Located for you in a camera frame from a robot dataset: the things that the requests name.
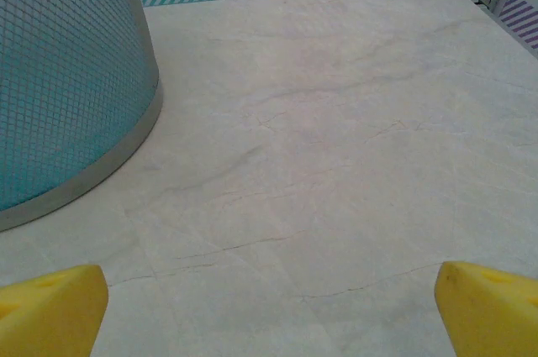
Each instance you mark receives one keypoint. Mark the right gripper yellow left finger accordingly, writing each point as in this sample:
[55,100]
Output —
[50,315]

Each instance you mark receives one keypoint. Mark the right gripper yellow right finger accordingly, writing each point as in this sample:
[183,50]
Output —
[487,319]

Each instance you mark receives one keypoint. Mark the mesh bin with blue liner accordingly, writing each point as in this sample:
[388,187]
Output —
[63,80]

